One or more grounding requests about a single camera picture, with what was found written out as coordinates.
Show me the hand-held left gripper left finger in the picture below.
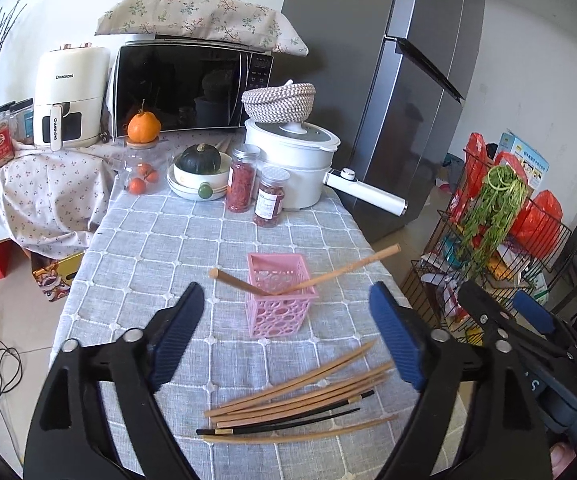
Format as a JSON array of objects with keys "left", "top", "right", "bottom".
[{"left": 23, "top": 281, "right": 205, "bottom": 480}]

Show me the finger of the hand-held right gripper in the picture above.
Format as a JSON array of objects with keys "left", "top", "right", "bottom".
[
  {"left": 457, "top": 280, "right": 575, "bottom": 367},
  {"left": 513, "top": 291, "right": 577, "bottom": 362}
]

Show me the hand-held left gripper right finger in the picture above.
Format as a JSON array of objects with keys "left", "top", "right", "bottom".
[{"left": 369, "top": 281, "right": 554, "bottom": 480}]

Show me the wooden chopstick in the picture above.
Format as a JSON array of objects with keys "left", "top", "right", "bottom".
[
  {"left": 215, "top": 370, "right": 395, "bottom": 426},
  {"left": 202, "top": 414, "right": 399, "bottom": 445},
  {"left": 217, "top": 382, "right": 378, "bottom": 429},
  {"left": 203, "top": 341, "right": 378, "bottom": 418},
  {"left": 276, "top": 244, "right": 402, "bottom": 295},
  {"left": 208, "top": 267, "right": 269, "bottom": 297},
  {"left": 210, "top": 361, "right": 395, "bottom": 422}
]

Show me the black gold-banded pen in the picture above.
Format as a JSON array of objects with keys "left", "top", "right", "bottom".
[{"left": 196, "top": 390, "right": 375, "bottom": 436}]

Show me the thin black pen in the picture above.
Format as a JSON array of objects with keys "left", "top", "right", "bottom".
[{"left": 212, "top": 407, "right": 362, "bottom": 437}]

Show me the pink perforated utensil holder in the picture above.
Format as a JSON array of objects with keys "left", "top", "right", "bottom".
[{"left": 246, "top": 252, "right": 319, "bottom": 339}]

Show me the person's right hand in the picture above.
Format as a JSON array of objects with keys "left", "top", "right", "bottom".
[{"left": 549, "top": 440, "right": 577, "bottom": 480}]

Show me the red plastic bag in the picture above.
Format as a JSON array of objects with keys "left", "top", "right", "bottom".
[
  {"left": 511, "top": 190, "right": 564, "bottom": 256},
  {"left": 463, "top": 132, "right": 489, "bottom": 196}
]

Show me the grey checkered tablecloth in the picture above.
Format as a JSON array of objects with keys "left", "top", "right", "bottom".
[{"left": 51, "top": 170, "right": 469, "bottom": 480}]

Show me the green leafy vegetable bunch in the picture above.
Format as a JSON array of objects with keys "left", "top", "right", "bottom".
[{"left": 456, "top": 164, "right": 529, "bottom": 281}]

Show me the patterned cardboard box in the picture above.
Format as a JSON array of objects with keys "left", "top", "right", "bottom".
[{"left": 32, "top": 252, "right": 86, "bottom": 303}]

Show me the blue and white carton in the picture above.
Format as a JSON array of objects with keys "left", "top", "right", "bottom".
[{"left": 499, "top": 130, "right": 552, "bottom": 196}]

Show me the white ceramic bowl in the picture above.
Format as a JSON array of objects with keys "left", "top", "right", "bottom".
[{"left": 167, "top": 152, "right": 234, "bottom": 202}]

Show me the short labelled jar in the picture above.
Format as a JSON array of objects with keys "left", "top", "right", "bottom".
[{"left": 253, "top": 166, "right": 291, "bottom": 228}]

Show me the tall jar of red berries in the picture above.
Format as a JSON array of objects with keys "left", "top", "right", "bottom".
[{"left": 226, "top": 143, "right": 262, "bottom": 213}]

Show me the dark green squash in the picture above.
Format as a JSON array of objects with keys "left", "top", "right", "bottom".
[{"left": 175, "top": 143, "right": 222, "bottom": 175}]

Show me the clear glass jar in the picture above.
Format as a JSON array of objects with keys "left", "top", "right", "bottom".
[{"left": 121, "top": 140, "right": 164, "bottom": 196}]

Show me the floral tablecloth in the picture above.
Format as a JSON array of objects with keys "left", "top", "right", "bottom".
[{"left": 0, "top": 130, "right": 249, "bottom": 261}]

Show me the white electric pot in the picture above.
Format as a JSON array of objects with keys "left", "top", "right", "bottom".
[{"left": 244, "top": 117, "right": 408, "bottom": 218}]

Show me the large orange citrus fruit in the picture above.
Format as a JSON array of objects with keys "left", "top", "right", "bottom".
[{"left": 127, "top": 102, "right": 162, "bottom": 143}]

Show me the grey refrigerator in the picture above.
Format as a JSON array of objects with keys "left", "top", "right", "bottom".
[{"left": 281, "top": 0, "right": 487, "bottom": 243}]

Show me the black microwave oven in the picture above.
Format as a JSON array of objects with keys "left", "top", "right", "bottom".
[{"left": 111, "top": 40, "right": 275, "bottom": 138}]

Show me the clear storage canister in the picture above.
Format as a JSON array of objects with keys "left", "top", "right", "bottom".
[{"left": 0, "top": 97, "right": 35, "bottom": 146}]

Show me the white air fryer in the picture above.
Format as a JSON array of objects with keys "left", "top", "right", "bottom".
[{"left": 32, "top": 42, "right": 112, "bottom": 152}]

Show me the floral cushion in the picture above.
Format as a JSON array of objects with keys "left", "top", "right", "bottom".
[{"left": 94, "top": 0, "right": 309, "bottom": 57}]

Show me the black wire rack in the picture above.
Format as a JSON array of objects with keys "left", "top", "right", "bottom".
[{"left": 401, "top": 147, "right": 572, "bottom": 346}]

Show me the woven rope basket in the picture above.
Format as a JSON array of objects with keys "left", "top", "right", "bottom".
[{"left": 241, "top": 81, "right": 317, "bottom": 124}]

